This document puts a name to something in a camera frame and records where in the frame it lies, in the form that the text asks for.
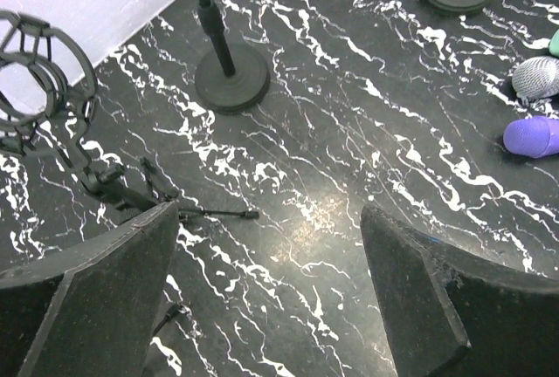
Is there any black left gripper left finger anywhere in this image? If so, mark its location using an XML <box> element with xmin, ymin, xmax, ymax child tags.
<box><xmin>1</xmin><ymin>202</ymin><xmax>178</xmax><ymax>376</ymax></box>

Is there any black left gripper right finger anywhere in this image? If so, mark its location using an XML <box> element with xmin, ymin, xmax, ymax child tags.
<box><xmin>361</xmin><ymin>206</ymin><xmax>558</xmax><ymax>376</ymax></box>

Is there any purple foam head microphone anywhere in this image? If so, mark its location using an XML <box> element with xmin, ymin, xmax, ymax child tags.
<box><xmin>503</xmin><ymin>116</ymin><xmax>558</xmax><ymax>159</ymax></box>

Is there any purple glitter silver mesh microphone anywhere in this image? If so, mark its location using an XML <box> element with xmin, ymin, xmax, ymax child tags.
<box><xmin>512</xmin><ymin>56</ymin><xmax>558</xmax><ymax>99</ymax></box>

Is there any mint green microphone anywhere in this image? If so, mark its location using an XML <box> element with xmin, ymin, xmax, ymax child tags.
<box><xmin>549</xmin><ymin>30</ymin><xmax>559</xmax><ymax>58</ymax></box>

